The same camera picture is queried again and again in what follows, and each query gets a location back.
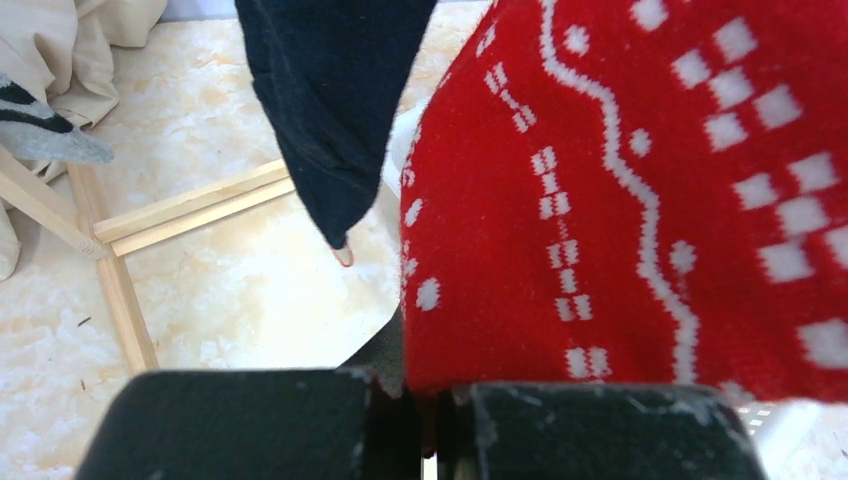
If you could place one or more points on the white plastic laundry basket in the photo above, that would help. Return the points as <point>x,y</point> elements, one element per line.
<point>777,429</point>

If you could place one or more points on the wooden drying rack frame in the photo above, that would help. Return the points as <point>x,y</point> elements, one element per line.
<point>85,225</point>

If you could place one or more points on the red snowflake sock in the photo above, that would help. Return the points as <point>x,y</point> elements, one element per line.
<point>634,192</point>

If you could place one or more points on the navy red sock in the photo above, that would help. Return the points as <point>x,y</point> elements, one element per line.
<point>329,76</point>

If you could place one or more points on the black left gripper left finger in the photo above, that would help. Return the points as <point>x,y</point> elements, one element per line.
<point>255,424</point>

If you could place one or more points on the white grey sock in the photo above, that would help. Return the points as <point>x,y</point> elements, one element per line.
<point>31,130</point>

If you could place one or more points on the beige crumpled cloth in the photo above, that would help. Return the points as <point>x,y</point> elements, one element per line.
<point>61,53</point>

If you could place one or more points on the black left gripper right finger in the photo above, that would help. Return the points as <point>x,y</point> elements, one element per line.
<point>502,430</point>

